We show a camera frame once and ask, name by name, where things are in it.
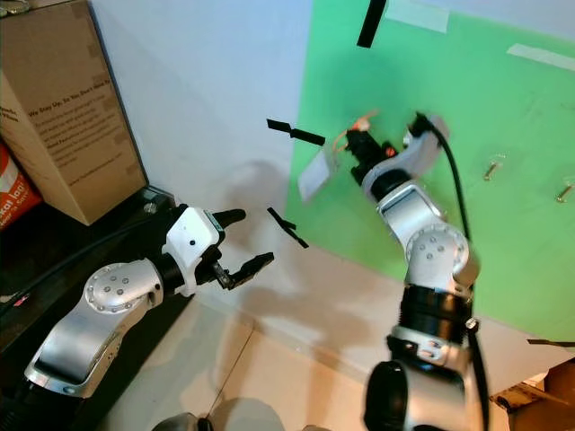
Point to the clear card holder white card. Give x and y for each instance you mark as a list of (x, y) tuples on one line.
[(317, 175)]

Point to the orange white shopping bag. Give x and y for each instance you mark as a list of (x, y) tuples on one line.
[(18, 193)]

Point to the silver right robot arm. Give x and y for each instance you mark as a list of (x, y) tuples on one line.
[(440, 260)]

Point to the large brown cardboard box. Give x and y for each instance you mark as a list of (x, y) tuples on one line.
[(72, 117)]

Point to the white masking tape strip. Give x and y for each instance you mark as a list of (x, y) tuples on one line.
[(544, 57), (418, 13)]

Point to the grey robot foot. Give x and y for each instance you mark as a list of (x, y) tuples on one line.
[(184, 424)]

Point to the black glass table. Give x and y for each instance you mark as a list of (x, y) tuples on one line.
[(45, 269)]

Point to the brown box with flaps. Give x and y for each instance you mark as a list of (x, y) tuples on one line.
[(539, 400)]

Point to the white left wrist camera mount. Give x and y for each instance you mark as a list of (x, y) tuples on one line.
[(196, 242)]

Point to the green corrugated board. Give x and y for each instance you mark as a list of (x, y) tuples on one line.
[(503, 108)]

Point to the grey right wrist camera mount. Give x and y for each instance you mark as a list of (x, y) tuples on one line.
[(422, 153)]

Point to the black tape strip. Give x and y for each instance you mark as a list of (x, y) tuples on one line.
[(371, 22), (552, 341), (296, 133), (287, 227)]

